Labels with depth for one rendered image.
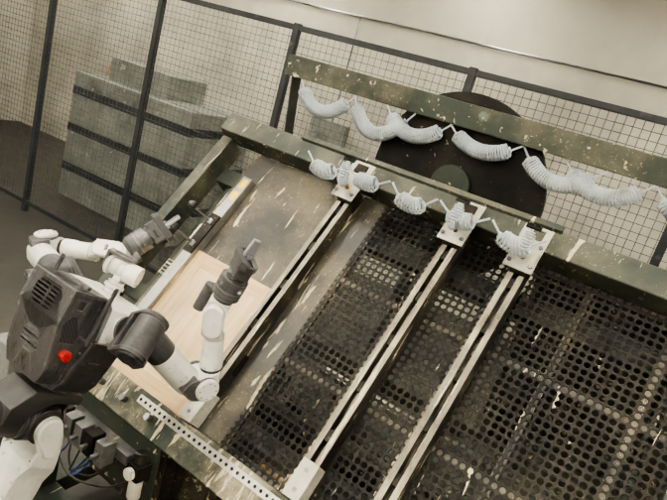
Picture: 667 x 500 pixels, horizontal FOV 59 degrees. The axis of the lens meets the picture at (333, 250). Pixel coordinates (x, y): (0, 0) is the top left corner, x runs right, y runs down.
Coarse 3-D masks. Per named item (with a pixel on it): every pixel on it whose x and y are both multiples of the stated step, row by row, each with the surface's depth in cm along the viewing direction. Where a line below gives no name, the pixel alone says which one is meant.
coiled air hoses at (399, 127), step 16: (304, 96) 287; (336, 112) 284; (352, 112) 274; (368, 128) 269; (384, 128) 265; (400, 128) 261; (432, 128) 254; (464, 144) 246; (480, 144) 244; (496, 160) 241; (528, 160) 233; (544, 176) 229; (576, 176) 224; (592, 176) 223; (560, 192) 228; (592, 192) 221; (608, 192) 218; (624, 192) 215; (640, 192) 214
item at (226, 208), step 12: (240, 192) 257; (228, 204) 255; (228, 216) 256; (216, 228) 252; (204, 240) 249; (180, 264) 244; (168, 276) 242; (156, 288) 241; (168, 288) 242; (144, 300) 239; (156, 300) 239
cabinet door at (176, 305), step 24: (192, 264) 245; (216, 264) 242; (192, 288) 239; (264, 288) 230; (168, 312) 236; (192, 312) 233; (240, 312) 227; (192, 336) 227; (192, 360) 221; (144, 384) 221; (168, 384) 219
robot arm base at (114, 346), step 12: (132, 312) 176; (144, 312) 172; (156, 312) 171; (168, 324) 174; (120, 336) 170; (108, 348) 167; (120, 348) 163; (132, 348) 164; (120, 360) 168; (132, 360) 165; (144, 360) 165
